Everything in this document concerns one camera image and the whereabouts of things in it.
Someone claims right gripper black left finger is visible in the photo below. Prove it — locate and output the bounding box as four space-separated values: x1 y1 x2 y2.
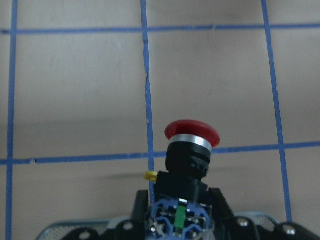
131 190 149 240

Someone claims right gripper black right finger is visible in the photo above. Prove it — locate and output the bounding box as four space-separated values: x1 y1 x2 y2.
208 188 237 240

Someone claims red emergency stop button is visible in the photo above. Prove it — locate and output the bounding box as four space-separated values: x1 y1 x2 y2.
144 119 220 240

